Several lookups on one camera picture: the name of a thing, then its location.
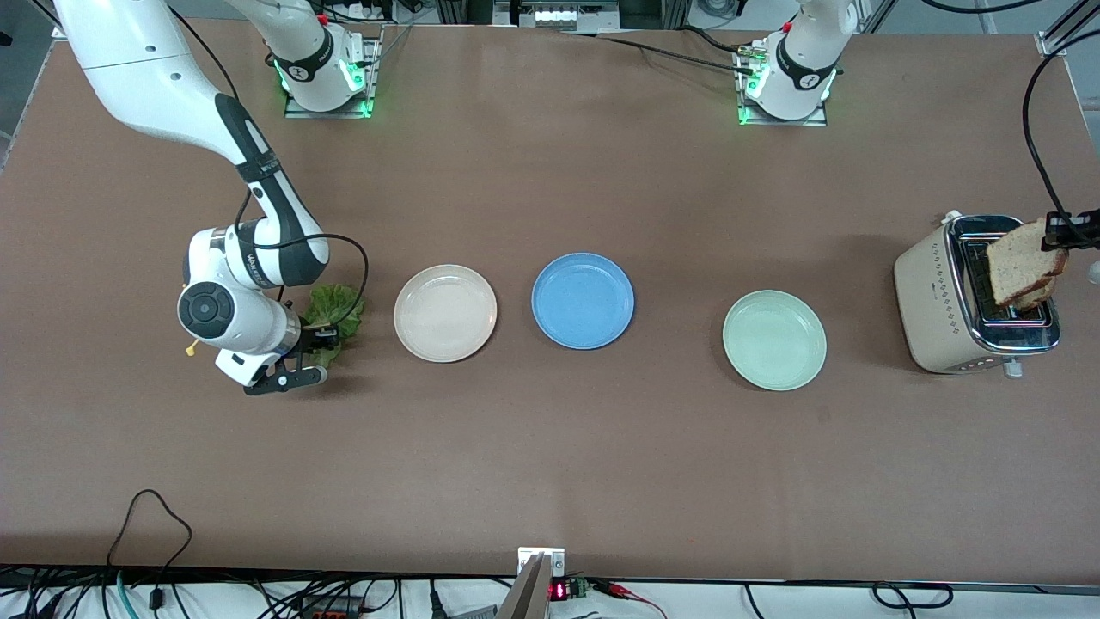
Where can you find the power strip with plugs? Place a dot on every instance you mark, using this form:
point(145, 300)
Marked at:
point(361, 10)

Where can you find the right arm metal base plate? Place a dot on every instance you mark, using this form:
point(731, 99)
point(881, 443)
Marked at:
point(372, 77)

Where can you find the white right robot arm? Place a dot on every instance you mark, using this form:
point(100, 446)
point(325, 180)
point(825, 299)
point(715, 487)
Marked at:
point(137, 77)

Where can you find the blue round plate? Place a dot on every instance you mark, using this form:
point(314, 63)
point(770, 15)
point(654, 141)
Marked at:
point(583, 301)

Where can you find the light green round plate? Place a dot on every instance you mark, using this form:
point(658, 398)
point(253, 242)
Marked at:
point(773, 340)

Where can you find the circuit board red display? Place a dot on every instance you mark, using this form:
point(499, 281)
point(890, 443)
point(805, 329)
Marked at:
point(563, 591)

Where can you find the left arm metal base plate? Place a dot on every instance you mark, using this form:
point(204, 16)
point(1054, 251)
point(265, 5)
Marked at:
point(782, 122)

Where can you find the aluminium frame post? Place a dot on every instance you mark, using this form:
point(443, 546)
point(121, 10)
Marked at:
point(1050, 43)

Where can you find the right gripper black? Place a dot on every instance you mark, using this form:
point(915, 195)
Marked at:
point(313, 339)

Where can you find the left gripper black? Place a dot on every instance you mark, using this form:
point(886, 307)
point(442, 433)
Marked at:
point(1068, 229)

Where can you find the white power strip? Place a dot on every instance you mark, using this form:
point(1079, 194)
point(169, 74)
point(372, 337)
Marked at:
point(554, 15)

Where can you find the grey camera mount bar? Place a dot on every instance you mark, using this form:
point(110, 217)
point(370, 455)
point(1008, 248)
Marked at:
point(528, 597)

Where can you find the beige round plate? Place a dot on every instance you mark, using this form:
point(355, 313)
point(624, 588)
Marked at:
point(445, 313)

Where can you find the beige chrome-topped toaster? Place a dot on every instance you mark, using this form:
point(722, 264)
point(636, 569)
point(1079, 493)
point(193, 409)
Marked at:
point(932, 318)

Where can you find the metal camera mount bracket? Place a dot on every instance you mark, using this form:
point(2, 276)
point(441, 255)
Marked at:
point(554, 560)

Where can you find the green lettuce leaf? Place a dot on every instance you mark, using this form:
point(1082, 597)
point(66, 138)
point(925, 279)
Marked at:
point(331, 303)

